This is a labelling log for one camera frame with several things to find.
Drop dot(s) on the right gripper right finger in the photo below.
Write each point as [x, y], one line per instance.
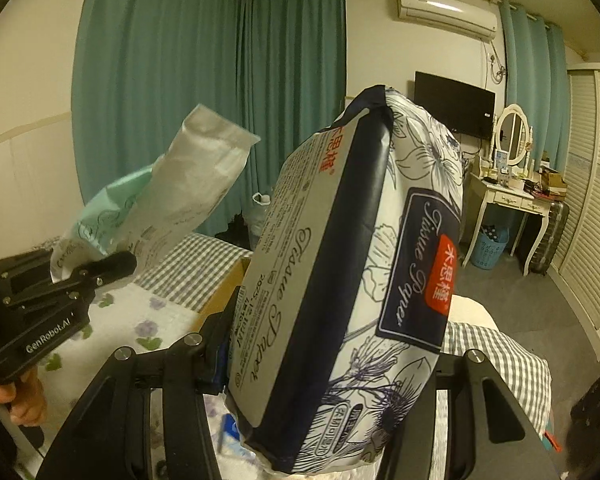
[466, 424]

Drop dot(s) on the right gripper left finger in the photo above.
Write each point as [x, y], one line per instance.
[107, 434]

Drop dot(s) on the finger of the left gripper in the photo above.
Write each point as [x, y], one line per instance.
[105, 268]

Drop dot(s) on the cleansing towel pack white teal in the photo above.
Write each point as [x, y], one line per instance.
[148, 212]

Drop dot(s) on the navy floral tissue paper pack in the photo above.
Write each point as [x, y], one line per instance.
[341, 314]

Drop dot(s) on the blue pocket tissue pack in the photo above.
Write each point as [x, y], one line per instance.
[229, 441]

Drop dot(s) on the person left hand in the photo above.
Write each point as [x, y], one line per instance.
[28, 405]

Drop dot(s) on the floral white quilt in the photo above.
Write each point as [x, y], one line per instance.
[143, 330]

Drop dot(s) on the grey checkered bedsheet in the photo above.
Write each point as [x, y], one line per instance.
[192, 271]

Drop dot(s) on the open cardboard box on bed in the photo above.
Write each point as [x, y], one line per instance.
[221, 296]

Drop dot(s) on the clear water jug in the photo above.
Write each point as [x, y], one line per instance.
[255, 217]

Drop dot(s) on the blue laundry basket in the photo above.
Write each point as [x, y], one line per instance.
[489, 246]

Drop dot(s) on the white louvered wardrobe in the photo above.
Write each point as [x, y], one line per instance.
[575, 268]

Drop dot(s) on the dark checkered suitcase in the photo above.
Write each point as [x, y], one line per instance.
[544, 254]

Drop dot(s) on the white dressing table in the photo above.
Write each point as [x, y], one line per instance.
[508, 199]

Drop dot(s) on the large teal curtain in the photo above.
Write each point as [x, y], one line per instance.
[275, 67]

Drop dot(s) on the oval vanity mirror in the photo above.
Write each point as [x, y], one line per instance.
[512, 136]

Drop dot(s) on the right teal curtain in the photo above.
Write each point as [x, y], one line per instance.
[537, 80]

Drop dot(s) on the white air conditioner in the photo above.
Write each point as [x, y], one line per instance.
[453, 15]

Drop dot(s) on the black wall television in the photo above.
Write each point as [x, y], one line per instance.
[462, 108]

